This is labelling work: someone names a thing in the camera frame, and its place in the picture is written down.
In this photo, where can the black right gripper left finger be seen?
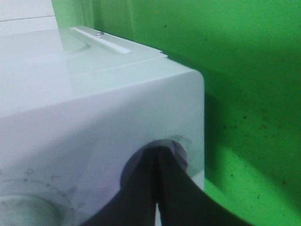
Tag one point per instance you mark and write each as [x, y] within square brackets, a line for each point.
[135, 203]

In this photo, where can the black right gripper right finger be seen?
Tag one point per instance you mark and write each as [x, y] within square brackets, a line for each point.
[182, 202]

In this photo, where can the white microwave oven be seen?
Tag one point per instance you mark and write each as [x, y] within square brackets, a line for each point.
[76, 104]

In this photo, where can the lower white microwave knob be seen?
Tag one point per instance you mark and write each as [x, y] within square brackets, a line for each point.
[29, 210]

